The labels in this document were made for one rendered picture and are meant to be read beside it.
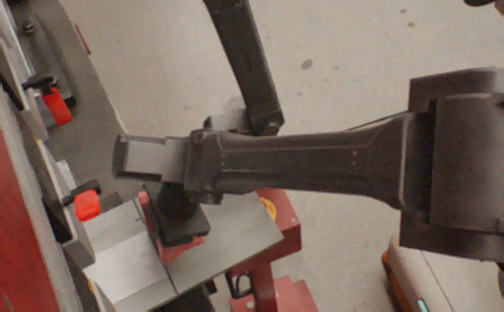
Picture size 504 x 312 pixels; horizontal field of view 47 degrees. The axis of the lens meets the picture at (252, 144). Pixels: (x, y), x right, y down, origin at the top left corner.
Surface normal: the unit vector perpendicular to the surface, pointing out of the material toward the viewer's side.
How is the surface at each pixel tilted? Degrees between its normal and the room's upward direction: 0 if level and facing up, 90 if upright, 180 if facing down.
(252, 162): 58
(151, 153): 40
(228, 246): 0
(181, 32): 0
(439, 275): 0
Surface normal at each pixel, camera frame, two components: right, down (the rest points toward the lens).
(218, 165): -0.87, -0.11
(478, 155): -0.46, -0.11
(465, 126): -0.72, -0.11
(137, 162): 0.30, -0.04
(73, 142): -0.09, -0.59
